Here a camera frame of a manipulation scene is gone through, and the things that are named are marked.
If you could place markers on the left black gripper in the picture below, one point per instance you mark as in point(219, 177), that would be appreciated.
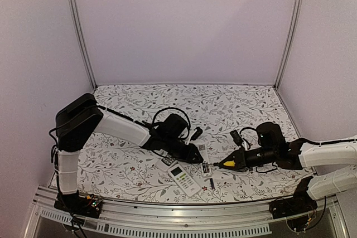
point(189, 155)

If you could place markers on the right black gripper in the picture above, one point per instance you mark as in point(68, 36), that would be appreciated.
point(239, 156)

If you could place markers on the yellow pry tool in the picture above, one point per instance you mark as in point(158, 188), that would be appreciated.
point(225, 163)

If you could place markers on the slim white remote control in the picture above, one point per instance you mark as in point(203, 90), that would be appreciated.
point(204, 152)

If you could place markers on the black-faced white remote control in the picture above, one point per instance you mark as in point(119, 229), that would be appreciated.
point(164, 164)

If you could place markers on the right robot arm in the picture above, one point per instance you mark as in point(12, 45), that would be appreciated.
point(297, 155)

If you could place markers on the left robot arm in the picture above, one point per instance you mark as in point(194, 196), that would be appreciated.
point(76, 122)

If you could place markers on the white remote with display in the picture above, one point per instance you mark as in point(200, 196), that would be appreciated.
point(185, 182)

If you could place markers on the left purple AAA battery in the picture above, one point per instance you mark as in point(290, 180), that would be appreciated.
point(212, 183)

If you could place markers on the floral patterned table mat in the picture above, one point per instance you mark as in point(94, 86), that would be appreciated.
point(115, 168)

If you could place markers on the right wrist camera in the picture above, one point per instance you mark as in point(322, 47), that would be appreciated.
point(238, 140)

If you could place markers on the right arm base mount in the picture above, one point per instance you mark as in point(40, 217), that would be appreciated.
point(298, 210)

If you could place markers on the front aluminium rail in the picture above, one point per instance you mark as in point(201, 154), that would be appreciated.
point(252, 219)

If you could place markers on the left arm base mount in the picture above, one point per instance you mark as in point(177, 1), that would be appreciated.
point(88, 206)

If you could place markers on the right aluminium frame post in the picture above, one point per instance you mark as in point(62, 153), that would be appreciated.
point(288, 43)

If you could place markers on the aluminium frame post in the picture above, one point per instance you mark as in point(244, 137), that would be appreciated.
point(81, 43)
point(288, 43)

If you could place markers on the left aluminium frame post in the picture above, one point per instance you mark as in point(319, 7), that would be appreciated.
point(81, 43)

